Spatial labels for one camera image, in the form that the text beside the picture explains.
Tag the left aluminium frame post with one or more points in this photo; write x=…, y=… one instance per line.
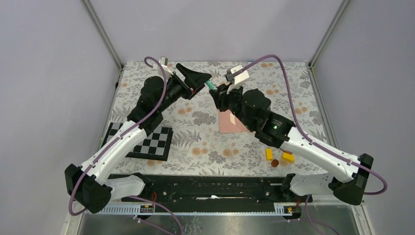
x=89, y=8

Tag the yellow block near front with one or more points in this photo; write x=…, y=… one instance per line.
x=269, y=154

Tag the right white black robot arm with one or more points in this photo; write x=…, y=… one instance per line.
x=346, y=174

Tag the white slotted cable duct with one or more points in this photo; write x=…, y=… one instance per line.
x=144, y=209

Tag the floral patterned table mat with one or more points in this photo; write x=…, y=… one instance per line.
x=198, y=148

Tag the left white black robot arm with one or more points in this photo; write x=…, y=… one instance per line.
x=88, y=184

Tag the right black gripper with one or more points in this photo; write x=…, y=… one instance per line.
x=220, y=95

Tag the black grey checkerboard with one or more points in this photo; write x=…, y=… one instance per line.
x=153, y=145

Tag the yellow block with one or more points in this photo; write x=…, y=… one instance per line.
x=269, y=154
x=288, y=157

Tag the green white glue stick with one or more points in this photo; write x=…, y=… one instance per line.
x=211, y=86

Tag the small brown wooden cylinder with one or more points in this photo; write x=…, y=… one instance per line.
x=274, y=163

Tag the yellow block right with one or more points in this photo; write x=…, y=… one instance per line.
x=288, y=157

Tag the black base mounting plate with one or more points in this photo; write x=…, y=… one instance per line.
x=214, y=194

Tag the aluminium frame post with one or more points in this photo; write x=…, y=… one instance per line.
x=338, y=15
x=89, y=8

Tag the right aluminium frame post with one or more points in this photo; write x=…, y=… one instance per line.
x=338, y=15

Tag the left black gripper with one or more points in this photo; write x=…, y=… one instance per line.
x=195, y=81

